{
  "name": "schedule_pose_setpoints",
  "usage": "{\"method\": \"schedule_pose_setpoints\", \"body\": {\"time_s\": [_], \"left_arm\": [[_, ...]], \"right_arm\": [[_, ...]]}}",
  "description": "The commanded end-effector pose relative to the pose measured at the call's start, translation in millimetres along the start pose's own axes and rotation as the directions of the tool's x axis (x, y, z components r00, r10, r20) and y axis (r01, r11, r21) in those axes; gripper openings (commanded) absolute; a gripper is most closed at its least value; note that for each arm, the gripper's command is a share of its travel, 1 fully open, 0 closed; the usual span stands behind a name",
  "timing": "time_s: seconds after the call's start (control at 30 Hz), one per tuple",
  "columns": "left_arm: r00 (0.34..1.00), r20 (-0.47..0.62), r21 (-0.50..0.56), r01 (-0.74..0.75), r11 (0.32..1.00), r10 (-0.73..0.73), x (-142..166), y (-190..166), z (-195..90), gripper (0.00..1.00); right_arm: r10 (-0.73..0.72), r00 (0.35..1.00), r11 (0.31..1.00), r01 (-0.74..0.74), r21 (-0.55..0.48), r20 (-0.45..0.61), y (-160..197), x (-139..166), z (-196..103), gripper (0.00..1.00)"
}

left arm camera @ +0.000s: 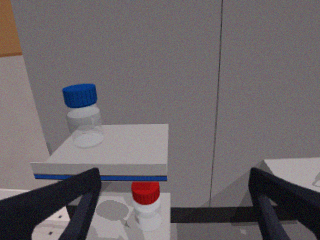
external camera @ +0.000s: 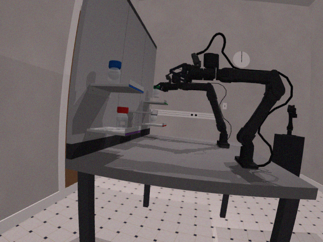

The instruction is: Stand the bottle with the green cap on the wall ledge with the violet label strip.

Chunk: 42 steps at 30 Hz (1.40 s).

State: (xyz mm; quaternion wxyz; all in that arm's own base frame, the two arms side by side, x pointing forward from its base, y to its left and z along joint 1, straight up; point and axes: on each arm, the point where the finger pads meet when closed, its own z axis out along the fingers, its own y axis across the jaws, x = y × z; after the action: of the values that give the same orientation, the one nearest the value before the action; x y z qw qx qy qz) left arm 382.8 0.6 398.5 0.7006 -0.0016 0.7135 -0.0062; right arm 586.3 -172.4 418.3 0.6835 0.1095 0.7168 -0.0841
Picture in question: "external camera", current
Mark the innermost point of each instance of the clear bottle with blue cap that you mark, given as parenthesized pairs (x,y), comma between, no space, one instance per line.
(113,75)

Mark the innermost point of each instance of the white bottle with dark grey cap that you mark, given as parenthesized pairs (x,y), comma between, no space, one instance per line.
(153,119)

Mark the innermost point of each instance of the clear bottle with green cap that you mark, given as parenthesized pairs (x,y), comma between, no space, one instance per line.
(155,92)

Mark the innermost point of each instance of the clear bottle with red cap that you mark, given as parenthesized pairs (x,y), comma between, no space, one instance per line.
(122,118)

